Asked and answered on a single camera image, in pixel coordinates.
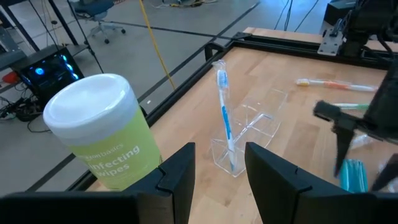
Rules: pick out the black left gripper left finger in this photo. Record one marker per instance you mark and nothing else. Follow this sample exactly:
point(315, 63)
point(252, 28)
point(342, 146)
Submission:
point(171, 193)

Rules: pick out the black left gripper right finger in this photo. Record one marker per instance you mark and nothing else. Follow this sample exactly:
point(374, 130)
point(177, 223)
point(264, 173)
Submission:
point(273, 193)

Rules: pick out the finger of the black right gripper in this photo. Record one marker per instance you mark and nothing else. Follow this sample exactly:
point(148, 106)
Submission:
point(388, 174)
point(343, 137)

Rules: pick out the green white toothbrush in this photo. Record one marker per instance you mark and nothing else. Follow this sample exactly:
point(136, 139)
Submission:
point(351, 106)

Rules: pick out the teal mouthwash bottle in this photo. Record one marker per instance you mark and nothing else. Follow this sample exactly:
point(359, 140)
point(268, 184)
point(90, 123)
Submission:
point(354, 177)

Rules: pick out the orange toothbrush yellow bristles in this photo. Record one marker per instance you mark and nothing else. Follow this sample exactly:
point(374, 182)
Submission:
point(335, 84)

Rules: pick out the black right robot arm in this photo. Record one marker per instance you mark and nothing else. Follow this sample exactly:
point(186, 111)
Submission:
point(370, 21)

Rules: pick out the clear bag of toothbrushes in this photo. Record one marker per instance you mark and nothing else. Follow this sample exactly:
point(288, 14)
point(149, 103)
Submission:
point(258, 124)

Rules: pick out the blue white toothbrush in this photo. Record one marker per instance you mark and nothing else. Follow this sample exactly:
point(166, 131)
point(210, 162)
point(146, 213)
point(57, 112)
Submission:
point(226, 121)

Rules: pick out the green disinfecting wipes canister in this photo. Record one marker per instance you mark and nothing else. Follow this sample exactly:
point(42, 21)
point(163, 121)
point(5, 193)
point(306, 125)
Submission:
point(105, 130)

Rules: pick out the black equipment box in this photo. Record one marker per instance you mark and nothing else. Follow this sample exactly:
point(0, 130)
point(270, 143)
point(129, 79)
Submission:
point(337, 12)

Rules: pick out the black computer tower blue lights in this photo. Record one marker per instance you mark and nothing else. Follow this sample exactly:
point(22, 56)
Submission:
point(46, 73)

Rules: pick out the red object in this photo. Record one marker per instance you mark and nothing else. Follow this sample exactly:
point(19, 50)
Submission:
point(11, 77)

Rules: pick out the blue office chair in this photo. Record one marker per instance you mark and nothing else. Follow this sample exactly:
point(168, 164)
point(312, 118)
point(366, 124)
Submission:
point(96, 9)

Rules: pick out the black metal stand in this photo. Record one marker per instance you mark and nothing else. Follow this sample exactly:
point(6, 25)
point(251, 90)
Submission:
point(63, 23)

